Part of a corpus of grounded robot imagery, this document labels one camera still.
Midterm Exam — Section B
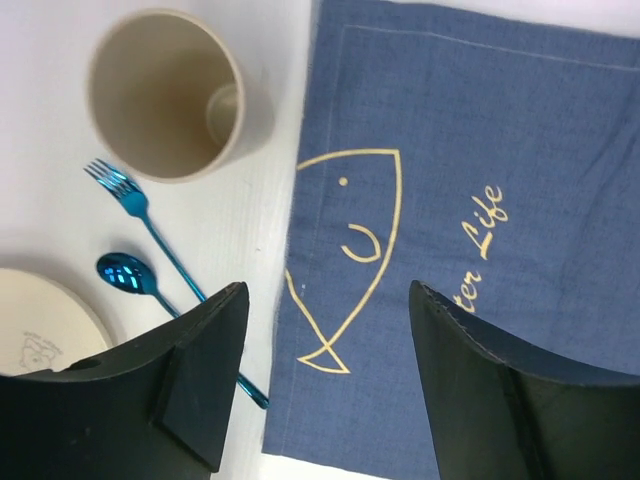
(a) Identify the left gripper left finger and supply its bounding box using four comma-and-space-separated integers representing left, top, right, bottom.
1, 282, 249, 480

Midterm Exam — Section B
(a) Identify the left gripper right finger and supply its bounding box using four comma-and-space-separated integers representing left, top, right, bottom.
409, 281, 639, 479

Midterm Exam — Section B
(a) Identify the blue fish placemat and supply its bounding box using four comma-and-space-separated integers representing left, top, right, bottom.
263, 1, 639, 479

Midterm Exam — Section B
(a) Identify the blue metallic spoon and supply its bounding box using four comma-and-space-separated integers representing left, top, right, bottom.
96, 252, 180, 318

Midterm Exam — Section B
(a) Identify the cream round plate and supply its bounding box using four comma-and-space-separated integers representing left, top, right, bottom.
0, 268, 113, 376

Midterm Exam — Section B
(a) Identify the blue metallic fork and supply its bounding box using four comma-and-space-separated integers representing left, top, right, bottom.
82, 157, 271, 410

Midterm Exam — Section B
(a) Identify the beige cup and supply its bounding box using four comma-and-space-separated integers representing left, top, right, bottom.
87, 9, 274, 183

